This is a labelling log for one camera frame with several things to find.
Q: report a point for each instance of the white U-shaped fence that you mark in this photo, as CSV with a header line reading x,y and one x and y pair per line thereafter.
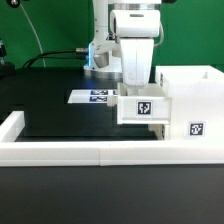
x,y
108,153

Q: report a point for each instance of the white drawer box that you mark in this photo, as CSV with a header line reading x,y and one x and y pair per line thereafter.
x,y
159,130
151,106

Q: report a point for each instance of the black raised platform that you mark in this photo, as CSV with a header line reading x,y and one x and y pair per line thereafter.
x,y
49,117

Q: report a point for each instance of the white drawer cabinet frame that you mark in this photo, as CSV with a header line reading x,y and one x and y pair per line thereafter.
x,y
197,107

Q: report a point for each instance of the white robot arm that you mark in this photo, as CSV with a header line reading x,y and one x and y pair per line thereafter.
x,y
125,35

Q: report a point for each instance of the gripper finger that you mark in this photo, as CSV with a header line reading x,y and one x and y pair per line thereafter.
x,y
133,91

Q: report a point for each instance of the white marker plate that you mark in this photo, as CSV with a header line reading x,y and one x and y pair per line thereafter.
x,y
84,96

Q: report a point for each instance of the black stand at left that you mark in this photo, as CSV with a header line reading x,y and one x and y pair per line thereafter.
x,y
6,68

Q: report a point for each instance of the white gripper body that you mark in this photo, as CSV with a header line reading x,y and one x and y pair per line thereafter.
x,y
136,58

